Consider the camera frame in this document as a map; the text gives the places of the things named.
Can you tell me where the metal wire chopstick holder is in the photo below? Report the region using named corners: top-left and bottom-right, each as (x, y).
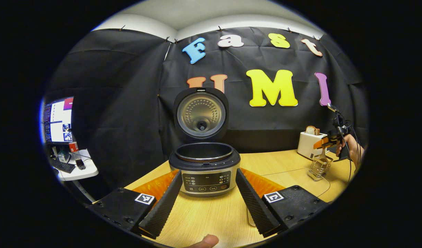
top-left (307, 157), bottom-right (333, 181)

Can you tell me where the black keyboard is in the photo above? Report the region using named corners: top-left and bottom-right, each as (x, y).
top-left (49, 158), bottom-right (76, 174)

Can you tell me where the white side table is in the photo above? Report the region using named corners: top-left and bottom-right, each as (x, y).
top-left (48, 149), bottom-right (99, 204)

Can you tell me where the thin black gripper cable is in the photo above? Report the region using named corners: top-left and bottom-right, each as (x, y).
top-left (342, 119), bottom-right (363, 183)

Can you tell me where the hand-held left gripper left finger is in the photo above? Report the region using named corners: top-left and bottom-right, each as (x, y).
top-left (87, 169), bottom-right (183, 240)

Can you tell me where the black silver rice cooker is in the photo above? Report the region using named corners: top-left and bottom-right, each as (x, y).
top-left (169, 87), bottom-right (241, 197)

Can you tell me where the white toaster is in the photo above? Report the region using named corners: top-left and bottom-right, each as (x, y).
top-left (297, 132), bottom-right (330, 159)

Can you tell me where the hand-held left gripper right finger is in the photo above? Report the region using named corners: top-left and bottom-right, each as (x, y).
top-left (236, 168), bottom-right (330, 238)

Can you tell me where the red label cola bottle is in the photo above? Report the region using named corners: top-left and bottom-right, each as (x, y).
top-left (68, 136), bottom-right (80, 161)

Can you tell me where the clear plastic container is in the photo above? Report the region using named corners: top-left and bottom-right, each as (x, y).
top-left (247, 168), bottom-right (331, 228)

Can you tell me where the computer monitor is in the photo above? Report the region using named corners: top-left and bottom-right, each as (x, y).
top-left (43, 96), bottom-right (74, 144)

